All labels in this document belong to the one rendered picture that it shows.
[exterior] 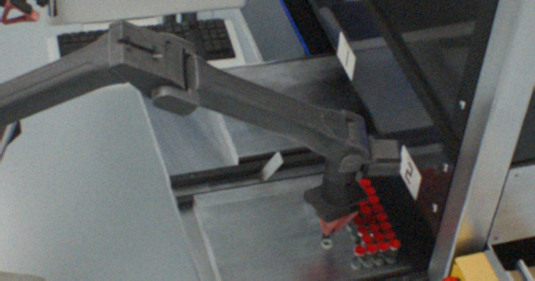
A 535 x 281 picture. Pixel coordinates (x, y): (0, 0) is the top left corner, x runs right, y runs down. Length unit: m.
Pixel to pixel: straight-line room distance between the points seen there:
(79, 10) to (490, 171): 1.19
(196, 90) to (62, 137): 1.95
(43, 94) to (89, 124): 1.95
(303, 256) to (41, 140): 1.64
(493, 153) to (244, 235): 0.54
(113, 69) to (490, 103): 0.57
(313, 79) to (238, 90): 0.75
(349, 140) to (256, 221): 0.37
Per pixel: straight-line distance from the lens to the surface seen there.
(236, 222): 2.07
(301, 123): 1.72
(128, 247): 3.18
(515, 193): 1.85
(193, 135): 2.23
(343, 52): 2.25
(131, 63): 1.52
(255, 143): 2.22
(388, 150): 1.87
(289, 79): 2.38
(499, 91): 1.65
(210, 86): 1.61
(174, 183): 2.12
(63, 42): 2.55
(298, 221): 2.08
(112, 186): 3.35
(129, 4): 2.62
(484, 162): 1.75
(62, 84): 1.58
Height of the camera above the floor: 2.42
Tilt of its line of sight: 43 degrees down
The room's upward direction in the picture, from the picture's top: 6 degrees clockwise
